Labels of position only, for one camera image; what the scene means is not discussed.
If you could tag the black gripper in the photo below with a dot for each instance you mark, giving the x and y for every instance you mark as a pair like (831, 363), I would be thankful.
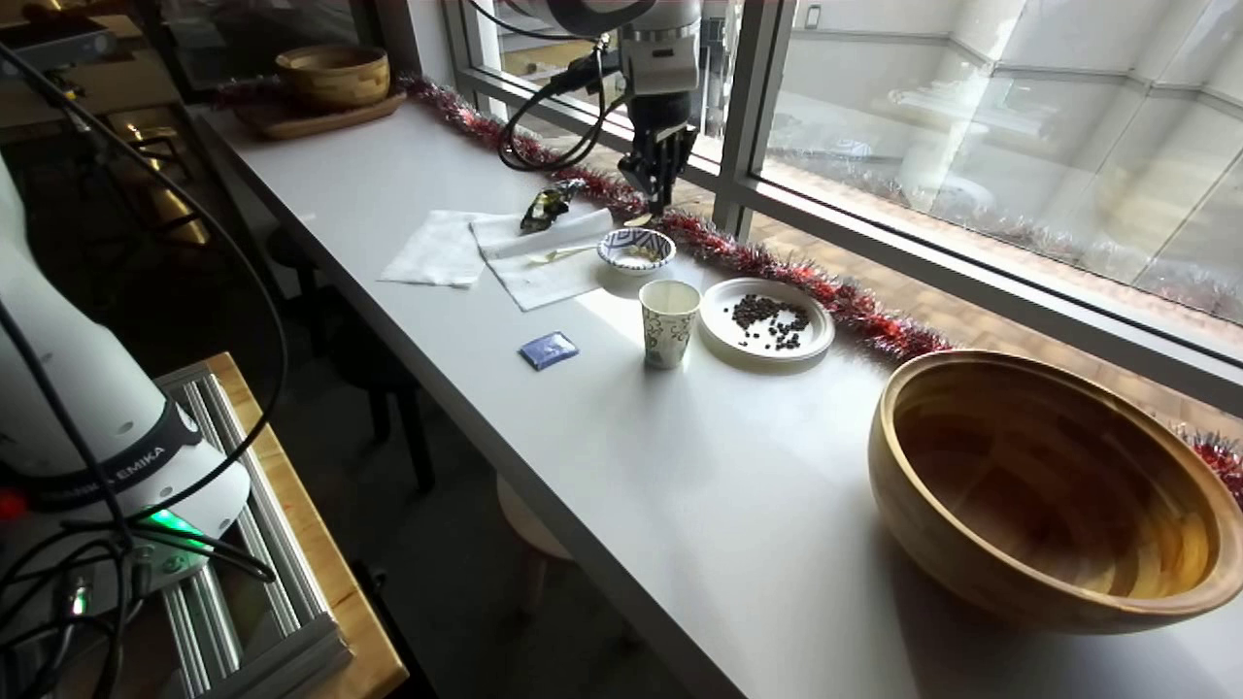
(663, 117)

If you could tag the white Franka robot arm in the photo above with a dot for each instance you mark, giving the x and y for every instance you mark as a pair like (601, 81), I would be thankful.
(80, 389)

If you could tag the patterned paper cup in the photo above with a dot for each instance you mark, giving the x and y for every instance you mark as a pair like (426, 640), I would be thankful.
(671, 336)

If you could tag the small blue patterned bowl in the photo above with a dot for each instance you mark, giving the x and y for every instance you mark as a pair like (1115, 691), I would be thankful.
(636, 266)

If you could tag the crumpled snack bag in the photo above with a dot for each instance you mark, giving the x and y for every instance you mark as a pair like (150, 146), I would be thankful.
(545, 211)

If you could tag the cream plastic fork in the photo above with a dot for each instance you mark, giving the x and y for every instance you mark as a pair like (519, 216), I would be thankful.
(562, 253)

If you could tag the white paper napkin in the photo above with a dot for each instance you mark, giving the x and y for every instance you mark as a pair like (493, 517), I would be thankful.
(545, 266)
(434, 253)

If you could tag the dark food pieces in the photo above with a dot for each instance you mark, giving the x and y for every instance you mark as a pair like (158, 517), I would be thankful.
(763, 317)

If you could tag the white plate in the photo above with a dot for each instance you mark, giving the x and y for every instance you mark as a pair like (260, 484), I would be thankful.
(741, 347)

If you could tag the blue square packet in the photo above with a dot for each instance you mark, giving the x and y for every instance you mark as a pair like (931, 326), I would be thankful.
(550, 352)

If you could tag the red tinsel garland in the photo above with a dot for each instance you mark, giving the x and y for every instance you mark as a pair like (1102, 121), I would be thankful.
(856, 310)

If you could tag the small wooden bowl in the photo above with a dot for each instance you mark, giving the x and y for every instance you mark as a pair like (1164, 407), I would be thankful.
(334, 77)

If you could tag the round wooden tray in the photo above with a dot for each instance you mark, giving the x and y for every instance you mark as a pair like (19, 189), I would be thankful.
(322, 121)

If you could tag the round wooden stool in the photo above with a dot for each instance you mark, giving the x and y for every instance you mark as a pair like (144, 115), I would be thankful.
(531, 517)

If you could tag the wooden platform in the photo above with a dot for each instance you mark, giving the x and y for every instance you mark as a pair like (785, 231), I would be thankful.
(322, 558)

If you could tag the large wooden bowl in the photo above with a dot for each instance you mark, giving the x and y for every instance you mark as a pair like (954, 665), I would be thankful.
(1034, 558)

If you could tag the aluminium rail frame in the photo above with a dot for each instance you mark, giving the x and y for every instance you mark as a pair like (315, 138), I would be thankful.
(245, 583)

